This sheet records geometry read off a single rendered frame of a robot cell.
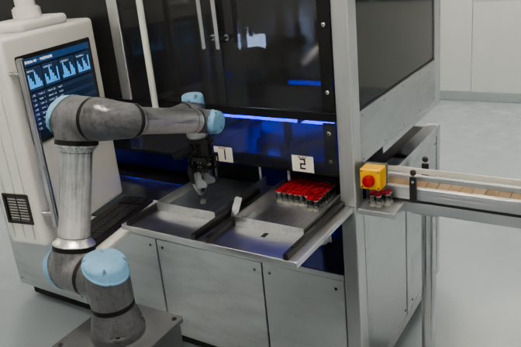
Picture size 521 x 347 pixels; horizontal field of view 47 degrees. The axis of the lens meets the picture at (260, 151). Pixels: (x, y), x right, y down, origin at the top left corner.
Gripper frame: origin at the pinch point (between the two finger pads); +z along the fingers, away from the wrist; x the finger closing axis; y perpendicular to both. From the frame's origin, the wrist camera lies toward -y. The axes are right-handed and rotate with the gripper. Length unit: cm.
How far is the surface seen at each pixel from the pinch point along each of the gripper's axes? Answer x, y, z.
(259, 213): 3.3, 22.0, 7.0
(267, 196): 13.9, 19.3, 5.4
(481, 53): 479, -9, 44
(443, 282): 123, 53, 95
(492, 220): 30, 93, 9
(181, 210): -7.2, -3.6, 5.4
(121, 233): -15.8, -26.7, 14.8
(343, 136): 19, 48, -18
